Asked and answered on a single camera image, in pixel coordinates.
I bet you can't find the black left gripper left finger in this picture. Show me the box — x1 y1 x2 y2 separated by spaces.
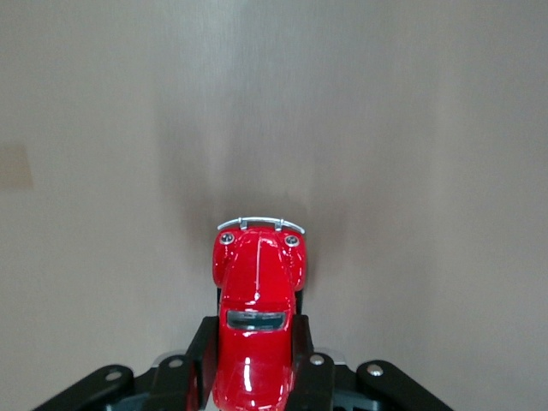
147 315 220 411

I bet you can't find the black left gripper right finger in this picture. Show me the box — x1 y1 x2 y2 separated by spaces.
289 314 339 411

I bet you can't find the red beetle toy car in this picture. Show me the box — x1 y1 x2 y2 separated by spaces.
211 216 308 411

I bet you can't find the square tape patch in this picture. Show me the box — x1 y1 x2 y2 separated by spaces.
0 145 34 188

